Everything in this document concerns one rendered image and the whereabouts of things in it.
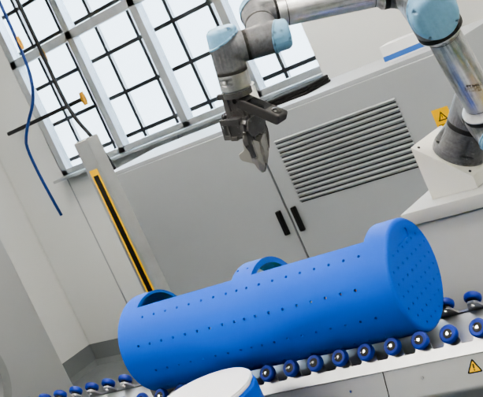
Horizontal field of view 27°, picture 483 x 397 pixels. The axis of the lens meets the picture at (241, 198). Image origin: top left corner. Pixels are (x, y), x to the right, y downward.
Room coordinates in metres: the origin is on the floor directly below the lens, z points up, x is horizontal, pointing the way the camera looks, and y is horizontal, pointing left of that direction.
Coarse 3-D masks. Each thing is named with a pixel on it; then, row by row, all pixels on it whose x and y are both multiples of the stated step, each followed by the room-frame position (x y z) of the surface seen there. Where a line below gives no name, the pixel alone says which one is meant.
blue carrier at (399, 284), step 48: (384, 240) 2.27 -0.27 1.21; (240, 288) 2.49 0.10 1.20; (288, 288) 2.38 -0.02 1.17; (336, 288) 2.30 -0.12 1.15; (384, 288) 2.22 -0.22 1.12; (432, 288) 2.36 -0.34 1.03; (144, 336) 2.65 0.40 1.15; (192, 336) 2.55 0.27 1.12; (240, 336) 2.46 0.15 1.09; (288, 336) 2.39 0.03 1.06; (336, 336) 2.33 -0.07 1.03; (384, 336) 2.30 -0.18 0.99; (144, 384) 2.71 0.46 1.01
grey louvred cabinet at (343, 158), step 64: (384, 64) 4.18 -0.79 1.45; (320, 128) 4.24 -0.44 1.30; (384, 128) 4.05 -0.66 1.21; (128, 192) 5.04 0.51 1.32; (192, 192) 4.78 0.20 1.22; (256, 192) 4.54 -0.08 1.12; (320, 192) 4.33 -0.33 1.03; (384, 192) 4.13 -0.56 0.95; (192, 256) 4.90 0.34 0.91; (256, 256) 4.65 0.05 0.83
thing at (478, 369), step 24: (480, 312) 2.35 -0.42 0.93; (408, 336) 2.40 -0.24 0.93; (432, 336) 2.33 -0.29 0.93; (360, 360) 2.39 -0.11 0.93; (456, 360) 2.19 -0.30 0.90; (480, 360) 2.15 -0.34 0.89; (336, 384) 2.37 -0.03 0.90; (360, 384) 2.33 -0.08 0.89; (384, 384) 2.29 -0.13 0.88; (408, 384) 2.26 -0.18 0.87; (432, 384) 2.22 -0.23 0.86; (456, 384) 2.18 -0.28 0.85; (480, 384) 2.15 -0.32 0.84
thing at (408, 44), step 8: (392, 40) 4.20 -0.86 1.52; (400, 40) 4.08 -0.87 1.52; (408, 40) 4.07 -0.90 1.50; (416, 40) 4.05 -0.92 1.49; (384, 48) 4.13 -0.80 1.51; (392, 48) 4.11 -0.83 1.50; (400, 48) 4.09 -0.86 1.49; (408, 48) 4.07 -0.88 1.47; (416, 48) 4.06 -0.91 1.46; (424, 48) 4.04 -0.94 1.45; (384, 56) 4.13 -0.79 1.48; (392, 56) 4.11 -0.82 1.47; (400, 56) 4.10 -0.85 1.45
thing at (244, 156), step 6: (258, 144) 2.37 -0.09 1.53; (246, 150) 2.38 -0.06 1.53; (258, 150) 2.37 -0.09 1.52; (240, 156) 2.40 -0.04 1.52; (246, 156) 2.39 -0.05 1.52; (258, 156) 2.37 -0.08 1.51; (252, 162) 2.39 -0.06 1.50; (258, 162) 2.37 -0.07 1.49; (264, 162) 2.38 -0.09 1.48; (258, 168) 2.38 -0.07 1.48; (264, 168) 2.39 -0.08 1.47
